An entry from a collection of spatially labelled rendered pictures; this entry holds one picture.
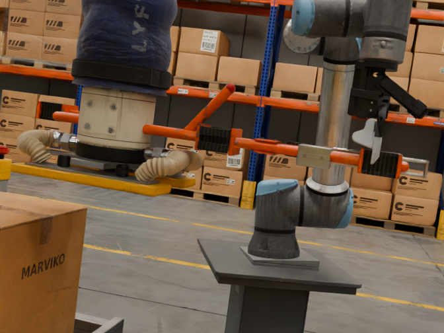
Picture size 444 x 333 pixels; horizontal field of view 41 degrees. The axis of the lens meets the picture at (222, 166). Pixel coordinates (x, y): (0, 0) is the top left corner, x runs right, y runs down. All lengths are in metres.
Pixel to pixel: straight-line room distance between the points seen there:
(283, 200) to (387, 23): 1.00
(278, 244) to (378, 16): 1.07
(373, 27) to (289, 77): 7.26
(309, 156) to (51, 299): 0.76
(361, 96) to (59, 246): 0.83
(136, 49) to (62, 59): 8.06
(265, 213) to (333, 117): 0.42
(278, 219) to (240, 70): 6.58
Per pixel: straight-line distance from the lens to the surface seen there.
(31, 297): 1.51
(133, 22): 1.32
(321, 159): 1.26
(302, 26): 1.38
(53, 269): 1.57
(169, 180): 1.42
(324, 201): 2.11
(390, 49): 1.26
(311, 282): 2.01
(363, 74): 1.28
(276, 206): 2.11
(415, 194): 8.58
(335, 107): 2.00
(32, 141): 1.38
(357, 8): 1.39
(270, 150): 1.28
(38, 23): 9.60
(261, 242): 2.13
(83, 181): 1.29
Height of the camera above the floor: 1.24
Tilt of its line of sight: 5 degrees down
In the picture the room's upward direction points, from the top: 8 degrees clockwise
